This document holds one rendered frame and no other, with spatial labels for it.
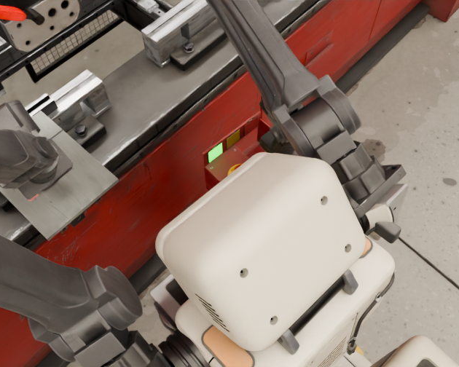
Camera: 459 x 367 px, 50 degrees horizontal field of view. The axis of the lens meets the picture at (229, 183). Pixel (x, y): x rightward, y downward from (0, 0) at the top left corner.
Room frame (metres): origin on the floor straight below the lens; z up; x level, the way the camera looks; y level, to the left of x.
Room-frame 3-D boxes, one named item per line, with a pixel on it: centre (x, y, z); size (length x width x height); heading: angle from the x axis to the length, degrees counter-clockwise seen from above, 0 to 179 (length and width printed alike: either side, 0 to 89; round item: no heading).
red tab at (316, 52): (1.26, -0.33, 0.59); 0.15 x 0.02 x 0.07; 136
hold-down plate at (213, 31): (1.03, 0.03, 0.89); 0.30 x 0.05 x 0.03; 136
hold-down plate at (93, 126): (0.62, 0.42, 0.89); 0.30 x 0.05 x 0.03; 136
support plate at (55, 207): (0.53, 0.38, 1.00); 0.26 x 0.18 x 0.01; 46
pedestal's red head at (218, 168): (0.67, -0.06, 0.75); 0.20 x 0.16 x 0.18; 131
